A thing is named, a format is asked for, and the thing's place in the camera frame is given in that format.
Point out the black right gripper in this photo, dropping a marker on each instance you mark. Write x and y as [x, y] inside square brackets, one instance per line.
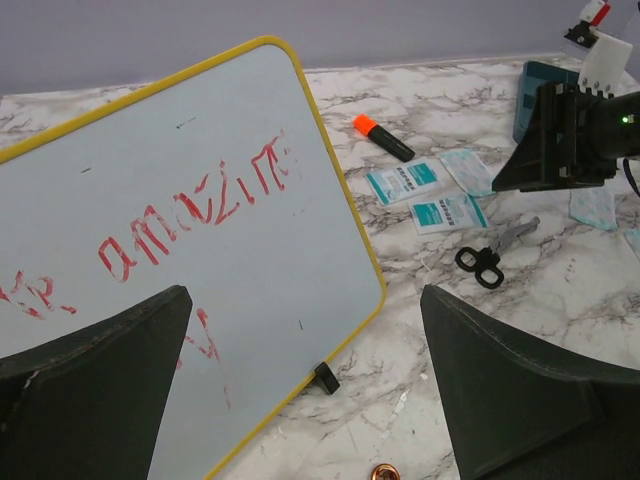
[573, 140]

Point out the yellow framed whiteboard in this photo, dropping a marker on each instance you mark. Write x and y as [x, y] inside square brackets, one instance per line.
[220, 178]

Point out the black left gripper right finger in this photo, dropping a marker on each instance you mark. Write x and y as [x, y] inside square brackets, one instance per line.
[519, 407]

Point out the small clear teal packet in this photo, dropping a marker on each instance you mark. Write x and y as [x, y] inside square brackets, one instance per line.
[594, 207]

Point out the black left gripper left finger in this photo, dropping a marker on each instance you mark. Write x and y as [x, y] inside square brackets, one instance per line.
[89, 404]

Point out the white dressing packet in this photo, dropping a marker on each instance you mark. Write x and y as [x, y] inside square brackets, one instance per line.
[469, 172]

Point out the orange black highlighter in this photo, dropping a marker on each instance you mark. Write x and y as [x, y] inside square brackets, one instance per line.
[383, 138]

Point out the copper coin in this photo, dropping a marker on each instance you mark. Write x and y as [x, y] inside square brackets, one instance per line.
[385, 471]

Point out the black whiteboard clip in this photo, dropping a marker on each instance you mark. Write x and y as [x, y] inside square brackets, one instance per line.
[325, 378]

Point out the black handled scissors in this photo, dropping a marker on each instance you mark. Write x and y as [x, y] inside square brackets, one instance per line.
[483, 264]

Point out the blue divided tray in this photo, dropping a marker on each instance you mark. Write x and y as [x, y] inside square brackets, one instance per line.
[535, 74]

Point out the teal wipe packet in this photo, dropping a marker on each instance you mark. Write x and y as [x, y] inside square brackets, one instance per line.
[448, 214]
[405, 181]

